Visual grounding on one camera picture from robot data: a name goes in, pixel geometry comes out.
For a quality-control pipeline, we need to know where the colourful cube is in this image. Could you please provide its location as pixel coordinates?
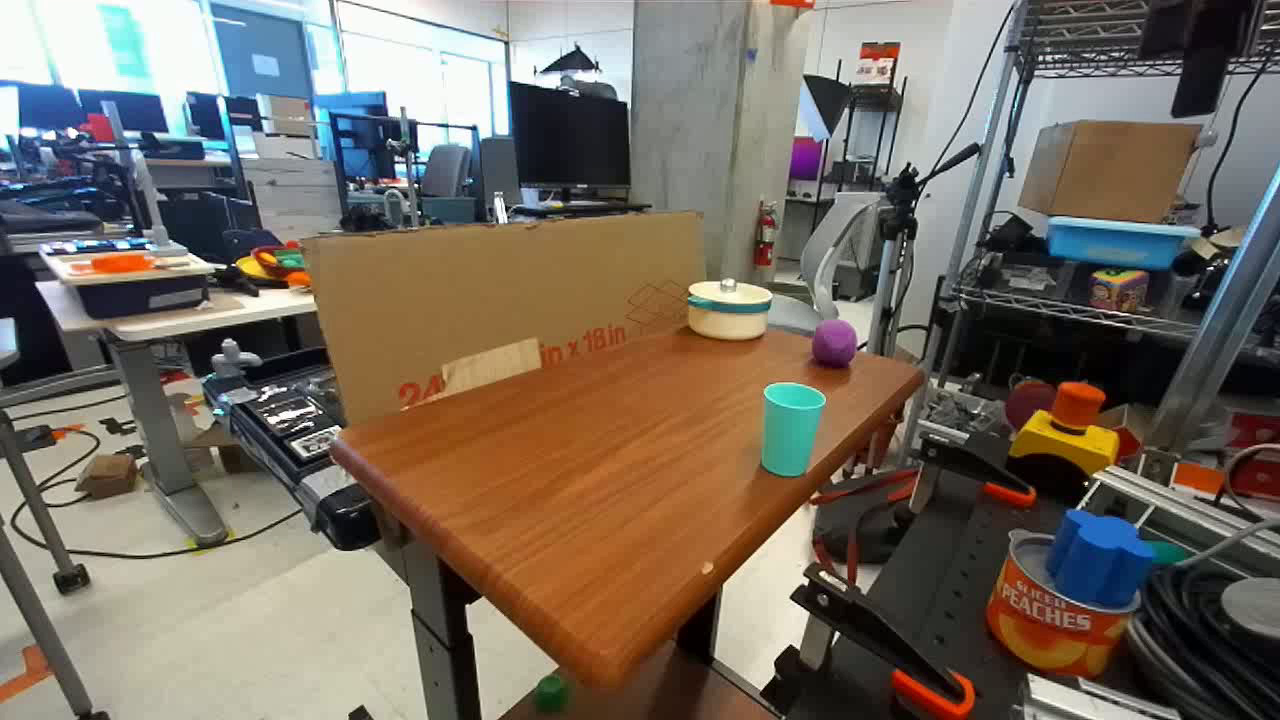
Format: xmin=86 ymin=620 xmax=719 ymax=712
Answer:
xmin=1086 ymin=270 xmax=1150 ymax=315

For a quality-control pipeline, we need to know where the grey table leg frame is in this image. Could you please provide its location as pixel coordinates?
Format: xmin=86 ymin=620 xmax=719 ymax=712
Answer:
xmin=375 ymin=533 xmax=485 ymax=720

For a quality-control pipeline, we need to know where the black floor cable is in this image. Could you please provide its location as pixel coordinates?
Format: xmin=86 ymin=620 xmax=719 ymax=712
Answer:
xmin=4 ymin=424 xmax=313 ymax=565

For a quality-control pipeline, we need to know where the large black monitor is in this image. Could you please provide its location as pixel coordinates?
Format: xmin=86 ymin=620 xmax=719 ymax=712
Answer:
xmin=506 ymin=79 xmax=633 ymax=206

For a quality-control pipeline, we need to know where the yellow toy block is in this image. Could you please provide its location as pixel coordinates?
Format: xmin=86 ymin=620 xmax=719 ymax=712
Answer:
xmin=1007 ymin=407 xmax=1122 ymax=480

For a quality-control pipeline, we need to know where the orange disc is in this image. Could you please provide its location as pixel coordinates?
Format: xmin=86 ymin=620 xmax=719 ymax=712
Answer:
xmin=73 ymin=248 xmax=165 ymax=279

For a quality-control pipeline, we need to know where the black cable coil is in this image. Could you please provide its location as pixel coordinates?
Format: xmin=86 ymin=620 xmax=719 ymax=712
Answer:
xmin=1122 ymin=565 xmax=1280 ymax=720

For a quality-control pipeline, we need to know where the purple ball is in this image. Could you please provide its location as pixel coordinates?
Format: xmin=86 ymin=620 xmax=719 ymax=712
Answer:
xmin=807 ymin=315 xmax=862 ymax=373

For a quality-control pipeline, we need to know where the brown cardboard sheet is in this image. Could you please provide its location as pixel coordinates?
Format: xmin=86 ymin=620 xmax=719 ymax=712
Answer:
xmin=298 ymin=210 xmax=713 ymax=434

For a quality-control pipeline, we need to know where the black frame machine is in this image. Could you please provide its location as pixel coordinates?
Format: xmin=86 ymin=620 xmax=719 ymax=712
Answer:
xmin=322 ymin=109 xmax=485 ymax=233

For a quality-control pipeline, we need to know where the concrete pillar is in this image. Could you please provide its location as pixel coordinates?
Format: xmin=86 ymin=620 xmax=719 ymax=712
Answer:
xmin=627 ymin=0 xmax=810 ymax=285

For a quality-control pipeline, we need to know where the orange toy cylinder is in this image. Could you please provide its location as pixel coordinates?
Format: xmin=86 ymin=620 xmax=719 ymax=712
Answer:
xmin=1048 ymin=380 xmax=1111 ymax=434

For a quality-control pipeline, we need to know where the metal wire shelf rack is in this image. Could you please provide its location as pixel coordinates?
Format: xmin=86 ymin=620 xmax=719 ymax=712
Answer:
xmin=931 ymin=0 xmax=1280 ymax=404

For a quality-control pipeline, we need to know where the orange peaches can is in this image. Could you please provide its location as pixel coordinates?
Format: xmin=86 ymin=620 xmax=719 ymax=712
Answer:
xmin=984 ymin=528 xmax=1136 ymax=680

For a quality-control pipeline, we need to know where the pile of colourful toys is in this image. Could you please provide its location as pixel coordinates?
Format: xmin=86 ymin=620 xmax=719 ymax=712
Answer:
xmin=214 ymin=235 xmax=314 ymax=296

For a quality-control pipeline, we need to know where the large cardboard box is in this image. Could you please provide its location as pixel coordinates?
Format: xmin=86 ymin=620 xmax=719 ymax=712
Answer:
xmin=1015 ymin=116 xmax=1203 ymax=227

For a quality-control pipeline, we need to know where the blue plastic bin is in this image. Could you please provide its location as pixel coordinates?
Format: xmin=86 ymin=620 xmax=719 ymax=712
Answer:
xmin=1043 ymin=211 xmax=1201 ymax=271

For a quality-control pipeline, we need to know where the purple bin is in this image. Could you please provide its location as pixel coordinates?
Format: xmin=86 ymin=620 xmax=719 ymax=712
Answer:
xmin=787 ymin=133 xmax=833 ymax=183

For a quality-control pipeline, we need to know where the black clamp with orange handle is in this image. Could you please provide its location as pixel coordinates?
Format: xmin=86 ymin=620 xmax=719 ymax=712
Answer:
xmin=791 ymin=565 xmax=984 ymax=720
xmin=915 ymin=434 xmax=1039 ymax=514

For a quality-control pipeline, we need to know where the aluminium extrusion post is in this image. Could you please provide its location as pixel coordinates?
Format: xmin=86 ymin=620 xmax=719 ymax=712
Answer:
xmin=1150 ymin=173 xmax=1280 ymax=454

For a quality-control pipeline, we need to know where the blue ridged toy block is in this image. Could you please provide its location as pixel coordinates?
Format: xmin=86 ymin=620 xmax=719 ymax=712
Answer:
xmin=1043 ymin=509 xmax=1158 ymax=612

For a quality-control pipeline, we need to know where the grey wheeled stand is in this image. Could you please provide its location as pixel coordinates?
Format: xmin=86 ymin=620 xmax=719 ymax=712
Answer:
xmin=0 ymin=315 xmax=110 ymax=720

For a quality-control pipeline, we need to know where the teal plastic cup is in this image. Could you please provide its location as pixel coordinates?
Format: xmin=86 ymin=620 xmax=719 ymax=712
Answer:
xmin=757 ymin=380 xmax=833 ymax=480

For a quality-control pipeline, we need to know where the black rail equipment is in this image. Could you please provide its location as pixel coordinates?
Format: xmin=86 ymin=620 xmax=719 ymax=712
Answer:
xmin=214 ymin=373 xmax=384 ymax=552

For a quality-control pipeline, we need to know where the red fire extinguisher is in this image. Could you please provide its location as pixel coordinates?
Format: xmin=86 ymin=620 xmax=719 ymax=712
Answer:
xmin=747 ymin=195 xmax=779 ymax=271

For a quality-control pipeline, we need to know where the black hanging screen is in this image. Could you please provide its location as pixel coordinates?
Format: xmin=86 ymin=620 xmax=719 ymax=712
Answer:
xmin=1136 ymin=0 xmax=1263 ymax=120

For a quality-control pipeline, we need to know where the cream dish with teal band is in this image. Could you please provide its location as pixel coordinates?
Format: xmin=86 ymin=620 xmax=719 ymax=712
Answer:
xmin=684 ymin=276 xmax=774 ymax=344

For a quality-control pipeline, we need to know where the small brown box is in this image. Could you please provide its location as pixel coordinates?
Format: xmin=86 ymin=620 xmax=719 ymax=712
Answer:
xmin=76 ymin=454 xmax=143 ymax=502

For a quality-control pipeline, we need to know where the grey toy figure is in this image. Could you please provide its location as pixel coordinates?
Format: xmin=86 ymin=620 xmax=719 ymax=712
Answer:
xmin=205 ymin=338 xmax=266 ymax=394

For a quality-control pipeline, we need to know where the black tray with white top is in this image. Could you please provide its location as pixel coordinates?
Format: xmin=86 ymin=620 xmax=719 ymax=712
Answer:
xmin=37 ymin=235 xmax=214 ymax=319

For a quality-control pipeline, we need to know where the dark red ball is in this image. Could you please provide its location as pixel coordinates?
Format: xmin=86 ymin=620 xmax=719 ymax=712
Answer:
xmin=998 ymin=375 xmax=1054 ymax=434

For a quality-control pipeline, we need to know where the camera on black tripod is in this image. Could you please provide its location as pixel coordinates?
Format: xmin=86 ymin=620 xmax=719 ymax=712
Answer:
xmin=872 ymin=141 xmax=986 ymax=357

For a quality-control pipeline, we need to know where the white desk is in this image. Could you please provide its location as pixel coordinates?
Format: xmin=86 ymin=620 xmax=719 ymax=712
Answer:
xmin=37 ymin=245 xmax=320 ymax=548

